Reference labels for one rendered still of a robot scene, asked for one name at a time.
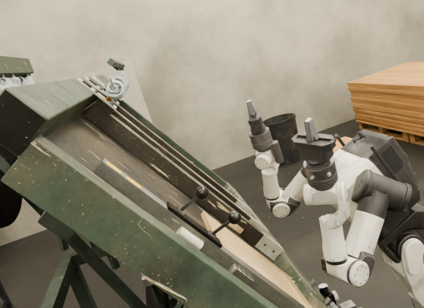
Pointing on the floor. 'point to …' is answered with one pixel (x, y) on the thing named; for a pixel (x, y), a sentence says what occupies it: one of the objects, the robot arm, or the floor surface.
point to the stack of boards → (392, 101)
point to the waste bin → (284, 136)
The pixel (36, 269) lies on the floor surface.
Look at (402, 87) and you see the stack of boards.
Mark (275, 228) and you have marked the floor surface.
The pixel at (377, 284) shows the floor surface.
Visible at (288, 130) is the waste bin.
